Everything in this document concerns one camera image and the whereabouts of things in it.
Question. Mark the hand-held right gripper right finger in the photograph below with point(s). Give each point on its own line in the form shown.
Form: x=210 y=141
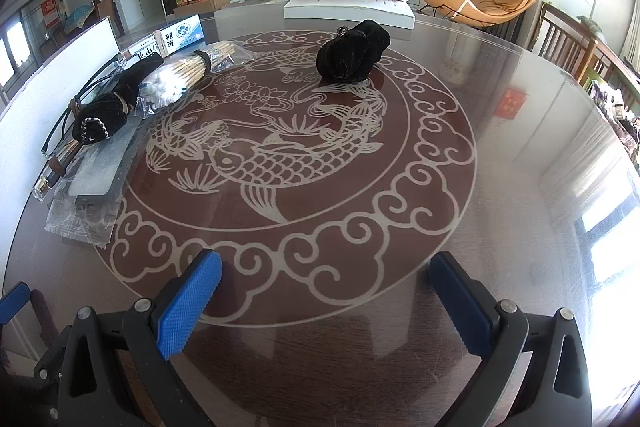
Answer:
x=462 y=304

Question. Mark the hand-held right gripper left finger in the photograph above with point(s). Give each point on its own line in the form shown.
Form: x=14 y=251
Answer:
x=189 y=302

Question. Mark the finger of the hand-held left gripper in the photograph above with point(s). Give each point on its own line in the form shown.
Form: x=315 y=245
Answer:
x=50 y=359
x=12 y=302

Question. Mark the clear plastic packet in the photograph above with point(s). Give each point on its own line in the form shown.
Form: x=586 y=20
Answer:
x=85 y=222

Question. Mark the dark grey box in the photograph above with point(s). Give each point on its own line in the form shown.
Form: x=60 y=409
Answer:
x=97 y=172

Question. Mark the black velvet pouch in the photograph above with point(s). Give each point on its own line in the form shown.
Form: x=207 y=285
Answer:
x=352 y=54
x=102 y=114

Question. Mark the white partition board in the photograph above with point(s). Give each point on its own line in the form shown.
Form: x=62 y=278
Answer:
x=45 y=82

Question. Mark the bagged bamboo cotton swabs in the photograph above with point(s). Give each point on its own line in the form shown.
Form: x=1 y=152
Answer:
x=187 y=67

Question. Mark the blue and white carton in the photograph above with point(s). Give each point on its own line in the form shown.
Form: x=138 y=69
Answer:
x=175 y=38

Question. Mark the dark-framed sliding door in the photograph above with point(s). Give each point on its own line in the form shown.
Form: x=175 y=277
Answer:
x=25 y=37

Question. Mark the wooden slatted chair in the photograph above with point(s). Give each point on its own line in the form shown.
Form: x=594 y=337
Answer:
x=575 y=42

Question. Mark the chair with blue cloth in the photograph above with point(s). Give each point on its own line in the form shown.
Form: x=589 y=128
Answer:
x=80 y=18

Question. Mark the red window sign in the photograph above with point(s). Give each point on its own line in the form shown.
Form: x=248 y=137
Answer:
x=51 y=12

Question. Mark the brown cardboard box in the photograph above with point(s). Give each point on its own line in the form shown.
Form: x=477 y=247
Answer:
x=207 y=3

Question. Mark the orange lounge chair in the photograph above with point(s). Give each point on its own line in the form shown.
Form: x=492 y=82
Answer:
x=480 y=4

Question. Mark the large open white box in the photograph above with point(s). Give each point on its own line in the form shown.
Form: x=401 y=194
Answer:
x=350 y=7

